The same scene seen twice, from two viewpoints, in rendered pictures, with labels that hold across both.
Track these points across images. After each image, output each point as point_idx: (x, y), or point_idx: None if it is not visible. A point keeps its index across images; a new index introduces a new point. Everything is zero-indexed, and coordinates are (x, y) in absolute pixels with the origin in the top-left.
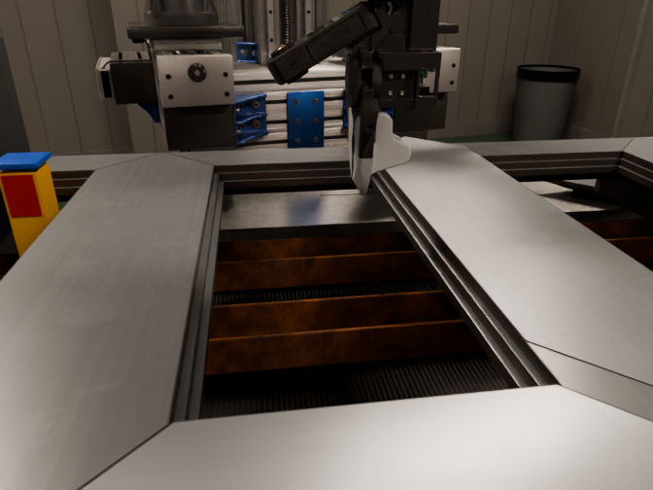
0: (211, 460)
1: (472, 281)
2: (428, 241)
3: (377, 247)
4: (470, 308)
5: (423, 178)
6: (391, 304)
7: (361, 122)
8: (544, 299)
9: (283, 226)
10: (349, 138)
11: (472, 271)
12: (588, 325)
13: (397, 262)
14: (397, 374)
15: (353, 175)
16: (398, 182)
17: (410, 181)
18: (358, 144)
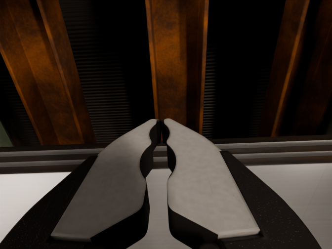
0: None
1: (58, 169)
2: (155, 155)
3: (313, 104)
4: (48, 154)
5: (313, 191)
6: (198, 97)
7: (20, 234)
8: (30, 201)
9: None
10: (210, 159)
11: (66, 174)
12: (3, 210)
13: (269, 116)
14: (207, 83)
15: (150, 123)
16: (313, 166)
17: (310, 178)
18: (95, 172)
